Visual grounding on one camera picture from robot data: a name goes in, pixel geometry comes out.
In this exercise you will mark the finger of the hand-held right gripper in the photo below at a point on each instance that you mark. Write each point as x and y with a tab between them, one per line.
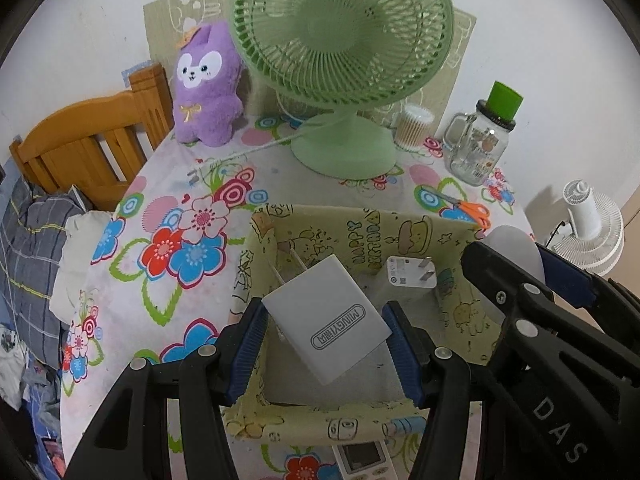
500	280
565	272

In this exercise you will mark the glass mug jar green lid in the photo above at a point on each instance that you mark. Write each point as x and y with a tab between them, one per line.
475	155

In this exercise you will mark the green desk fan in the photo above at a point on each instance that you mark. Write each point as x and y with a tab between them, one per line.
345	150

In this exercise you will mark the wooden chair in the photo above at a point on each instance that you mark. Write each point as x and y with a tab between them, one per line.
75	125

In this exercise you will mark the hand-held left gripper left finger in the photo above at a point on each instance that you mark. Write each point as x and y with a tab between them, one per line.
245	350

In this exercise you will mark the floral tablecloth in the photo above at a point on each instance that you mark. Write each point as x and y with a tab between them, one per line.
165	320

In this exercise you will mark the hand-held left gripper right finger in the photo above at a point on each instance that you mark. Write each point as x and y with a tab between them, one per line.
400	340

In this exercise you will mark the white round puck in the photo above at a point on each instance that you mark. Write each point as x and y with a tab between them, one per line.
515	245

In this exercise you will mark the white remote control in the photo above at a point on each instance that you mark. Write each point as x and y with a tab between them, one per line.
365	460

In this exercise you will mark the purple plush toy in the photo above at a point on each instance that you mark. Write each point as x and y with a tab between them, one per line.
205	110

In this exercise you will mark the white cloth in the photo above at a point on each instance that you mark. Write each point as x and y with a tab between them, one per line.
75	260

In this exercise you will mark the blue tape strip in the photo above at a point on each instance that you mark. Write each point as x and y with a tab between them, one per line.
137	67

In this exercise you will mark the yellow printed fabric storage box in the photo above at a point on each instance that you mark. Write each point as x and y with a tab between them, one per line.
300	235

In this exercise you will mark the cotton swab jar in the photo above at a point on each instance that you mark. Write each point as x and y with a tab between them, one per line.
412	127

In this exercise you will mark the small white plug charger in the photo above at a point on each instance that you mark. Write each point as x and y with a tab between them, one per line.
405	275

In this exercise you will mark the grey plaid blanket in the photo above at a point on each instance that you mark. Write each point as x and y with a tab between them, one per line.
30	240

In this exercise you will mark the white standing fan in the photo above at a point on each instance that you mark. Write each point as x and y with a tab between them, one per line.
585	215

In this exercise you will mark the white rectangular power adapter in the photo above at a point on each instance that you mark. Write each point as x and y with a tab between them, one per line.
330	310

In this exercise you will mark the pile of clothes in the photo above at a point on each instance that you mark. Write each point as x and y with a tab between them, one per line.
20	385

